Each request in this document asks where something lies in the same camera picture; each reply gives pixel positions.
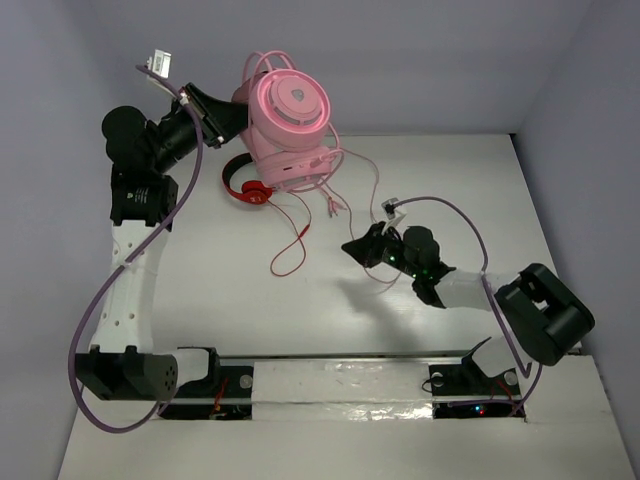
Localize pink headphone cable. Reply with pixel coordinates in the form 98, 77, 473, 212
304, 124, 406, 296

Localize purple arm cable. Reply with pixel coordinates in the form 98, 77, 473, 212
392, 196, 544, 416
68, 67, 206, 434

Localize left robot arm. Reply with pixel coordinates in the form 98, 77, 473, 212
71, 83, 247, 402

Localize red headphone cable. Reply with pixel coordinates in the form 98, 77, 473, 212
269, 192, 314, 277

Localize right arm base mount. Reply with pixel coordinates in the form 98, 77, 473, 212
420, 338, 526, 419

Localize red over-ear headphones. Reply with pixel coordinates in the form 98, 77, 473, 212
221, 153, 274, 206

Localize pink cat-ear headphones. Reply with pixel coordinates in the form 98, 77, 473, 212
232, 50, 344, 193

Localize white foam front panel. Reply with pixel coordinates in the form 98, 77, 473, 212
60, 356, 634, 479

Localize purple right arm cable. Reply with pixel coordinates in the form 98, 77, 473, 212
392, 196, 544, 416

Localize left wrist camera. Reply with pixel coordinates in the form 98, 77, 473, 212
146, 49, 172, 79

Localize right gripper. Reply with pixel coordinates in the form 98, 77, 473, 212
342, 221, 421, 279

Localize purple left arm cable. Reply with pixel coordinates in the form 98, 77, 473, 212
68, 67, 206, 434

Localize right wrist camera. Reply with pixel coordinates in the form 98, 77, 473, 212
381, 198, 407, 230

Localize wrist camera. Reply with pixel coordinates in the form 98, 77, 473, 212
381, 198, 407, 230
146, 49, 172, 79

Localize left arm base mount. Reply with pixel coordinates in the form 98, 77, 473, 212
158, 347, 254, 421

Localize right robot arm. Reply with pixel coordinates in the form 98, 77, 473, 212
221, 123, 595, 376

